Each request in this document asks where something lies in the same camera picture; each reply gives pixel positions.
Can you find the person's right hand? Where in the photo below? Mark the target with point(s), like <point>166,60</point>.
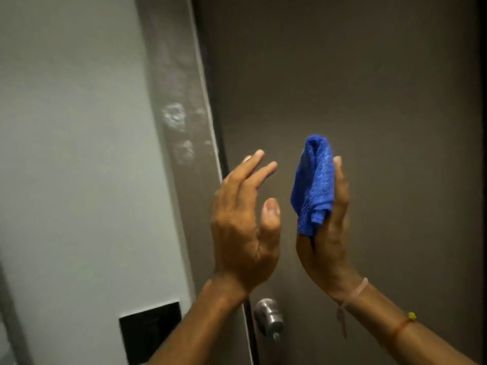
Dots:
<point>325,254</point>

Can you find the person's left thumb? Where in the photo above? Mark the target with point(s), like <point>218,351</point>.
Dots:
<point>271,220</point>

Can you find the person's right forearm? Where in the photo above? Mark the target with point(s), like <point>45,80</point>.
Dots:
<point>403,330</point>

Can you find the person's left hand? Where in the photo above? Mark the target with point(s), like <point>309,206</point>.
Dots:
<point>237,239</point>

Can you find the person's left middle finger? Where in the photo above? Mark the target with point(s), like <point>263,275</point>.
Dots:
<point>245,167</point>

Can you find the grey door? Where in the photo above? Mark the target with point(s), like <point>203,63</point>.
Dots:
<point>380,110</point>

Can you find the person's right thumb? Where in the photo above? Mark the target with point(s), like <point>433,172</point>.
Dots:
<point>339,190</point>

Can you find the silver door knob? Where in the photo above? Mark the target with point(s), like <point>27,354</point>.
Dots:
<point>268,318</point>

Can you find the black wall switch plate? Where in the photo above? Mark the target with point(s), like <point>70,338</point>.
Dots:
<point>149,332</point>

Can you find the blue microfiber cloth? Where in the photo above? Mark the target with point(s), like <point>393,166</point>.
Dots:
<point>314,186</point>

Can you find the pink thread wristband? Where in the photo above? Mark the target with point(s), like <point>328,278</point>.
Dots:
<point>352,298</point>

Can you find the grey door frame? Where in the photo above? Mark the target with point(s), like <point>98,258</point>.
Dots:
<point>182,110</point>

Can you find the person's left forearm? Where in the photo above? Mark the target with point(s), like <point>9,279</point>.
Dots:
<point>194,326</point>

